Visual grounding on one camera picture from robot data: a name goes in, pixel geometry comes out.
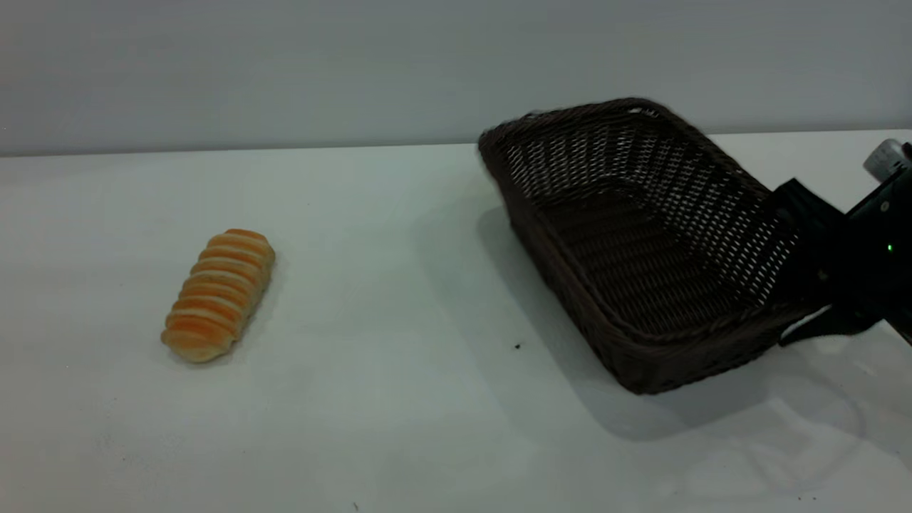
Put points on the ridged bread roll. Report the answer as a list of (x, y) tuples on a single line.
[(217, 299)]

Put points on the black woven wicker basket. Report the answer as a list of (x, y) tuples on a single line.
[(627, 256)]

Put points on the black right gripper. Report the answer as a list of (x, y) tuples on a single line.
[(873, 278)]

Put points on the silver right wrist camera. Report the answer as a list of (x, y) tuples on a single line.
[(885, 159)]

